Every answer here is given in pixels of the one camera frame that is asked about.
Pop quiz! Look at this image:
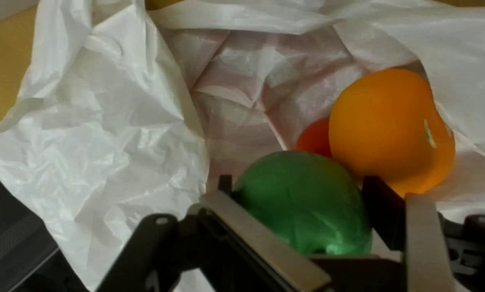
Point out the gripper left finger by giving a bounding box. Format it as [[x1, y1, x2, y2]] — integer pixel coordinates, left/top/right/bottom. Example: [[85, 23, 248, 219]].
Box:
[[96, 174, 333, 292]]

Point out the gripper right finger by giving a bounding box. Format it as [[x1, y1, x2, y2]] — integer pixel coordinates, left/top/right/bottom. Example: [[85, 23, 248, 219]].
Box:
[[362, 175, 485, 292]]

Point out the green apple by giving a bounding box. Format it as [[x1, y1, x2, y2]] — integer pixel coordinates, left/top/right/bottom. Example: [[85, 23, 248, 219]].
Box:
[[232, 150, 373, 256]]

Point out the white plastic bag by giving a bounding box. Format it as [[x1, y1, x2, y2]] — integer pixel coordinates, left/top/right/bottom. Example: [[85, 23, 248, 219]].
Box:
[[0, 0, 485, 292]]

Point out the orange fruit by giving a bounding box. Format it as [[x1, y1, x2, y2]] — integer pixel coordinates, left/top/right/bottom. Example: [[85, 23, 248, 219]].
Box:
[[329, 68, 456, 198]]

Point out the red round fruit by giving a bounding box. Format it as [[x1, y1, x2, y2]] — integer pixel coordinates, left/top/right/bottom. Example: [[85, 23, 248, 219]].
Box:
[[295, 117, 333, 159]]

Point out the black textured object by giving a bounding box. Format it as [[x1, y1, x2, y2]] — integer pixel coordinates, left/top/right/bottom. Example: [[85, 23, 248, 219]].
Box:
[[0, 149, 90, 292]]

